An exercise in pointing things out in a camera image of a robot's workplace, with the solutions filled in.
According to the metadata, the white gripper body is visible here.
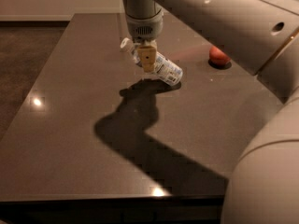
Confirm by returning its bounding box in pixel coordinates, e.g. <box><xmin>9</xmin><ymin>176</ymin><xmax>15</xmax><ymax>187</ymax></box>
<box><xmin>126</xmin><ymin>10</ymin><xmax>164</xmax><ymax>42</ymax></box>

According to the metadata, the red apple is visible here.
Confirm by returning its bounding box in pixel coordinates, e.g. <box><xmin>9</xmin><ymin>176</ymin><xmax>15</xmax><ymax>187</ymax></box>
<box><xmin>209</xmin><ymin>46</ymin><xmax>231</xmax><ymax>66</ymax></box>

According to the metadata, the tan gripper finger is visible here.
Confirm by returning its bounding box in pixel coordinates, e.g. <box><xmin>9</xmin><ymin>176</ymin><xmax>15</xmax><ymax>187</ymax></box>
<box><xmin>137</xmin><ymin>40</ymin><xmax>157</xmax><ymax>73</ymax></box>

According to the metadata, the clear blue-label plastic bottle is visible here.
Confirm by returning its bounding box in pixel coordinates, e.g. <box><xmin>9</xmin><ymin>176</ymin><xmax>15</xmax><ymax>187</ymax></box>
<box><xmin>120</xmin><ymin>38</ymin><xmax>183</xmax><ymax>86</ymax></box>

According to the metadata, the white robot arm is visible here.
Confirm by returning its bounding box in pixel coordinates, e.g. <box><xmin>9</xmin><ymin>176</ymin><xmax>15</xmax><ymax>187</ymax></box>
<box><xmin>123</xmin><ymin>0</ymin><xmax>299</xmax><ymax>224</ymax></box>

